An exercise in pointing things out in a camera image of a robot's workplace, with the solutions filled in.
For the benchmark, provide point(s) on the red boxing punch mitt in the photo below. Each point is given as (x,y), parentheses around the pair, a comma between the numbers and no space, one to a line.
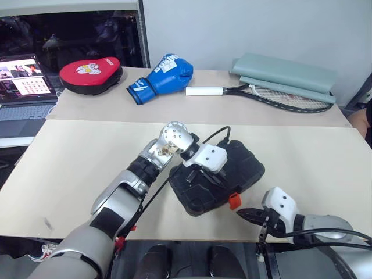
(87,75)

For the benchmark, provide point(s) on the dark window grey frame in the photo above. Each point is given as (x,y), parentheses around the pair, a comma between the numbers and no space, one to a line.
(81,32)

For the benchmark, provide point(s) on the bystander in black clothes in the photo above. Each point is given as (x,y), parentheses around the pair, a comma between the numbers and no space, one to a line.
(361,117)

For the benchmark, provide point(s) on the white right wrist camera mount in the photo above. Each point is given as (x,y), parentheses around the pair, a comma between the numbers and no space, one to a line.
(282,203)

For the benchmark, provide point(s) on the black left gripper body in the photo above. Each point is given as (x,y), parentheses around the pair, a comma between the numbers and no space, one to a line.
(205,174)

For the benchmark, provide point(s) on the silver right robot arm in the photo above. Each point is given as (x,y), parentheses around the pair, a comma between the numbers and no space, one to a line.
(325,223)

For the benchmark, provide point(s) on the black plastic tool case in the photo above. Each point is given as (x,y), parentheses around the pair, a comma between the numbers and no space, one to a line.
(244,168)

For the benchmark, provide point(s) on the folded grey-green mat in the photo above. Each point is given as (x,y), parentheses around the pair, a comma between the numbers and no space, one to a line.
(284,71)

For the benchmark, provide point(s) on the dark rounded shape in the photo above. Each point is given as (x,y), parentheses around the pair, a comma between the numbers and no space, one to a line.
(155,261)
(225,261)

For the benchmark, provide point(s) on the grey laptop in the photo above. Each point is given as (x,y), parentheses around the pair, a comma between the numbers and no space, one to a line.
(20,116)

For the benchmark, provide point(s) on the blue boxing glove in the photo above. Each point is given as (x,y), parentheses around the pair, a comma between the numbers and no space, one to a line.
(168,81)

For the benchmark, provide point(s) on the white sneaker red accents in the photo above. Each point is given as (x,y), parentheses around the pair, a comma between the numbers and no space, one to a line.
(48,250)

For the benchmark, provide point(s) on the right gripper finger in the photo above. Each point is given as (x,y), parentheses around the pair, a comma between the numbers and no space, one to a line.
(254,220)
(253,212)

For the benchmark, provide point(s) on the black table leg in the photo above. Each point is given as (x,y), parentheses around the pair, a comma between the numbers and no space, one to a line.
(268,264)

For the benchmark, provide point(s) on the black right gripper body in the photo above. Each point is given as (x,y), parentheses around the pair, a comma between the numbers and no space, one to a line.
(274,221)

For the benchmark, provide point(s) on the black tennis racket white grip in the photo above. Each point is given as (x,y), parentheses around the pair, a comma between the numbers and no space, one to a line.
(203,91)

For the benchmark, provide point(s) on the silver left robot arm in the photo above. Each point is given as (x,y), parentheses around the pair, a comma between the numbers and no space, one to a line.
(116,197)

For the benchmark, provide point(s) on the grey metal rack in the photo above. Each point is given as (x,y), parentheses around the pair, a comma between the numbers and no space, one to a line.
(359,93)

